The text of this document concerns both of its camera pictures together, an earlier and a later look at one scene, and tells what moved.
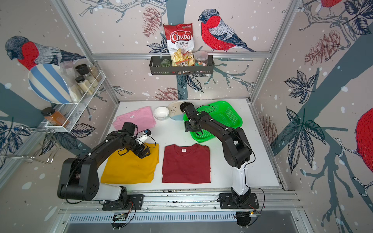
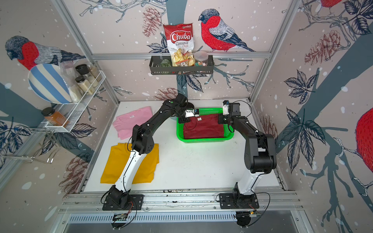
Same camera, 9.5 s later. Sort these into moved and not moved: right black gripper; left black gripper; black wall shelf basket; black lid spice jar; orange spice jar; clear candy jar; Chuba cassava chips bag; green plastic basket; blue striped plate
Moved: left black gripper; green plastic basket; right black gripper
Not moved: orange spice jar; black wall shelf basket; blue striped plate; clear candy jar; black lid spice jar; Chuba cassava chips bag
